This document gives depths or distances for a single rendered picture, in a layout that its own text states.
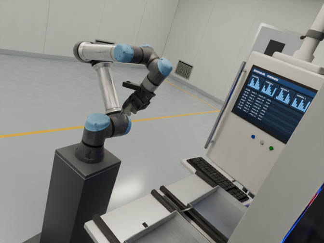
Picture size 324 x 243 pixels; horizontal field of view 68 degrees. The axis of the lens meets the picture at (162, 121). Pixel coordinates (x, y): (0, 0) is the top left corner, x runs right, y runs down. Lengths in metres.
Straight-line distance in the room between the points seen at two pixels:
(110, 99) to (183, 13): 6.55
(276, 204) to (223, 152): 1.22
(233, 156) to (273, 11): 5.20
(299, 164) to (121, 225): 0.67
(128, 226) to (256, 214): 0.57
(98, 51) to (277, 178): 0.97
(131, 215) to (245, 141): 0.86
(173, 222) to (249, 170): 0.71
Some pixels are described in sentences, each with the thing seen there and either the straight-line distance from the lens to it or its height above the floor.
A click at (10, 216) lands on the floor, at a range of 2.11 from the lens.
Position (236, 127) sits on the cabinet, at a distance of 1.56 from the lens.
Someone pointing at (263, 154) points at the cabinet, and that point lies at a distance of 1.50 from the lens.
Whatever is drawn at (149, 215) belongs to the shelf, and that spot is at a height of 0.88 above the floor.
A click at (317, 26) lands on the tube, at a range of 1.51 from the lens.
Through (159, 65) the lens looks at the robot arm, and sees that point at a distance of 1.07.
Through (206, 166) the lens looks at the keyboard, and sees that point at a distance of 1.56.
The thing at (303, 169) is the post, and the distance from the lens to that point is 0.40.
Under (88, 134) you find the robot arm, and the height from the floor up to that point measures 0.94.
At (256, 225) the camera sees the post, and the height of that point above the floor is 1.30.
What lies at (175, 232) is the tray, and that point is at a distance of 0.97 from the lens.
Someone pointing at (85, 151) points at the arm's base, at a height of 0.85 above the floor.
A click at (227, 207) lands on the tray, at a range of 1.22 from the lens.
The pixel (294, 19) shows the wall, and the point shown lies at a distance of 6.31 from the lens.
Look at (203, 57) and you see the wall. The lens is 7.06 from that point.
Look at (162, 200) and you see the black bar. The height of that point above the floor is 0.90.
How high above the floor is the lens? 1.56
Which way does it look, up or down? 22 degrees down
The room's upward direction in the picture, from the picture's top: 19 degrees clockwise
